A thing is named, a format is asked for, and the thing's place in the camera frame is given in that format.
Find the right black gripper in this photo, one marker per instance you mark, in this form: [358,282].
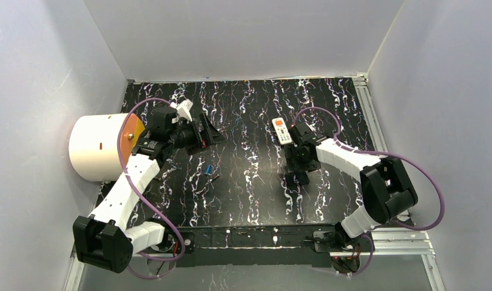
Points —
[295,167]

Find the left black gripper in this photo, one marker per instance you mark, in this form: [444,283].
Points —
[201,134]

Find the white remote control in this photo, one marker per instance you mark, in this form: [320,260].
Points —
[281,131]

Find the black remote control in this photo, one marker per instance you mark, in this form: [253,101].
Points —
[302,178]

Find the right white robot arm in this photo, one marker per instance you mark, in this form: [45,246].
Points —
[386,188]

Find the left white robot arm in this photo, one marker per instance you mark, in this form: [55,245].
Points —
[103,238]

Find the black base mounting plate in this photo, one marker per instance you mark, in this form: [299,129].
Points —
[307,244]

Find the white orange cylinder container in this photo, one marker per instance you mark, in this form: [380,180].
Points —
[94,144]

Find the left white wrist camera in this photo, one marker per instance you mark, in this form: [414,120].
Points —
[183,109]

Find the front aluminium frame rail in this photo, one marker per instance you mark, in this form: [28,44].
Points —
[265,269]

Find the aluminium frame rail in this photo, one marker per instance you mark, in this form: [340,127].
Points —
[396,240]
[265,269]

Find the right aluminium frame rail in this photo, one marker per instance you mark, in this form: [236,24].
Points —
[396,240]

